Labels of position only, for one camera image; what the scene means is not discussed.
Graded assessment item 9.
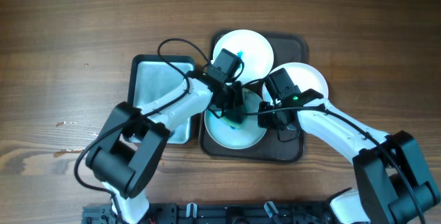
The green and yellow sponge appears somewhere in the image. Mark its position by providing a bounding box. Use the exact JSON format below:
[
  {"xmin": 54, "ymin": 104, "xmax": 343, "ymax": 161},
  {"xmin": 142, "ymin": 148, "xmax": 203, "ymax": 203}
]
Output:
[{"xmin": 220, "ymin": 110, "xmax": 243, "ymax": 129}]

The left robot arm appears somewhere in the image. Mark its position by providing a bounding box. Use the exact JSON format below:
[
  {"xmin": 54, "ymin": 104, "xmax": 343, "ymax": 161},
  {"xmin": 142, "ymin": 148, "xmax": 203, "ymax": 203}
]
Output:
[{"xmin": 85, "ymin": 54, "xmax": 243, "ymax": 223}]

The white plate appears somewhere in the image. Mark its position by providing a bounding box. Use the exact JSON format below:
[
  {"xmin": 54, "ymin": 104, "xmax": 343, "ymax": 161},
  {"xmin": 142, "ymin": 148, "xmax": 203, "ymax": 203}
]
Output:
[
  {"xmin": 212, "ymin": 30, "xmax": 274, "ymax": 84},
  {"xmin": 203, "ymin": 88, "xmax": 268, "ymax": 150},
  {"xmin": 271, "ymin": 62, "xmax": 329, "ymax": 107}
]

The black-rimmed metal wash tray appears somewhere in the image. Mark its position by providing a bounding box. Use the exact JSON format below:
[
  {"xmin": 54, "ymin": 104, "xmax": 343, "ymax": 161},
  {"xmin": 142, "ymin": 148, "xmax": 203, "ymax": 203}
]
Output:
[{"xmin": 127, "ymin": 54, "xmax": 195, "ymax": 145}]

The white plate front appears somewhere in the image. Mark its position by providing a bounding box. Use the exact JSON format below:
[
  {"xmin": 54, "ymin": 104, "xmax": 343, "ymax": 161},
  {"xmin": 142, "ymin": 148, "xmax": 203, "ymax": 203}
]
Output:
[{"xmin": 203, "ymin": 88, "xmax": 268, "ymax": 150}]

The white plate top, blue stain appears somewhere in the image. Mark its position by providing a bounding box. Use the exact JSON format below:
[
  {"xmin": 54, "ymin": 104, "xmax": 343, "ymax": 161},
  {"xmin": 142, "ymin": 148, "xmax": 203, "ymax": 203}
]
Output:
[{"xmin": 212, "ymin": 30, "xmax": 274, "ymax": 84}]

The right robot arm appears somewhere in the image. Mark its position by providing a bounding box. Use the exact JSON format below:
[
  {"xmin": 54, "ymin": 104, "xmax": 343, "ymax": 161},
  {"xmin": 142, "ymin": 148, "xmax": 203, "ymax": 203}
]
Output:
[{"xmin": 258, "ymin": 68, "xmax": 440, "ymax": 223}]

